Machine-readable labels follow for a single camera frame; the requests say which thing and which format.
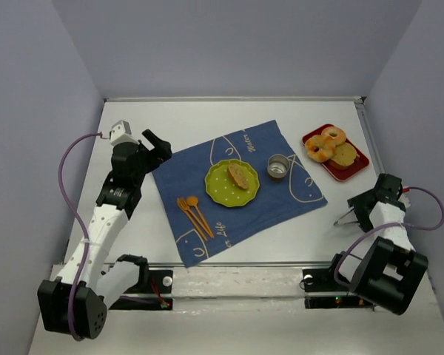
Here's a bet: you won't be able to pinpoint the metal serving tongs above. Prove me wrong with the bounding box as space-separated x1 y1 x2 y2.
333 208 359 226

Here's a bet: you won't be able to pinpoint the speckled bread slice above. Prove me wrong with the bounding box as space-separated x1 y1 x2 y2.
227 163 249 190

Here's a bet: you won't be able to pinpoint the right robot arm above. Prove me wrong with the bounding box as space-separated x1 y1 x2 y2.
332 173 428 315

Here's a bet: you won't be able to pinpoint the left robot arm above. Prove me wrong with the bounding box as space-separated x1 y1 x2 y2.
37 121 172 342

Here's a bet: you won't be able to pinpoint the brown bread slice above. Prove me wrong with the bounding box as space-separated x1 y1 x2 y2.
328 143 360 170

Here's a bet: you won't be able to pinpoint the blue embroidered cloth mat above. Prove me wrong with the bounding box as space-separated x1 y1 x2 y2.
153 121 328 267

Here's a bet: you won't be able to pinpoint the red tray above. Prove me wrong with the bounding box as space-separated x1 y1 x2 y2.
301 124 370 182

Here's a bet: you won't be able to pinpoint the orange plastic spoon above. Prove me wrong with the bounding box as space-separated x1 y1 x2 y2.
186 196 215 239

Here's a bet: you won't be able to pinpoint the green dotted plate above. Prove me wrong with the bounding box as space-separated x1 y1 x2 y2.
204 159 260 208

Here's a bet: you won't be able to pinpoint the metal cup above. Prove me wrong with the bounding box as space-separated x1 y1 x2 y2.
267 154 290 182

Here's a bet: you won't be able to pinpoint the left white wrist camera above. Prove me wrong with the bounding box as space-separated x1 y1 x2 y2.
103 120 138 146

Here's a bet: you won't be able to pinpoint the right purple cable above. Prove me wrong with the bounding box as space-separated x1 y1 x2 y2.
333 186 444 295

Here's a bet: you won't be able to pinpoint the glazed ring bread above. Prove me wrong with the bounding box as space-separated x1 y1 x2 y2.
321 126 346 146
304 135 336 163

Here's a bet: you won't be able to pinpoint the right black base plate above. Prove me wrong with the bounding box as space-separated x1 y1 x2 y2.
299 268 376 310

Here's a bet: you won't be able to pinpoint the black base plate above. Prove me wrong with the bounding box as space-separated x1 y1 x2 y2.
299 268 376 310
110 269 173 311

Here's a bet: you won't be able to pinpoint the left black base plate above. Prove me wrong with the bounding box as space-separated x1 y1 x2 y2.
110 269 173 311

